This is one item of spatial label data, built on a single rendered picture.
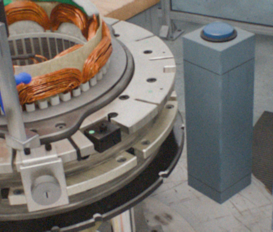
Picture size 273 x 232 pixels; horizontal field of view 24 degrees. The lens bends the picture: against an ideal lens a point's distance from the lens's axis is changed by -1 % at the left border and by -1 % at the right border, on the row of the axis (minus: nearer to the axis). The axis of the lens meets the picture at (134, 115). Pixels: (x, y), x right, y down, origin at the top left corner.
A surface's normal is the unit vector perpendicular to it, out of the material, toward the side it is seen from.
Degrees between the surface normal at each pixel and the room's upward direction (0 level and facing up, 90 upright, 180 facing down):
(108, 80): 0
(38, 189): 90
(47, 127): 0
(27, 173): 90
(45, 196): 90
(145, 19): 90
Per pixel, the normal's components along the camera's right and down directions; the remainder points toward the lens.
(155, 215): -0.07, -0.85
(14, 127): -0.67, 0.43
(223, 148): 0.65, 0.36
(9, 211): 0.01, 0.52
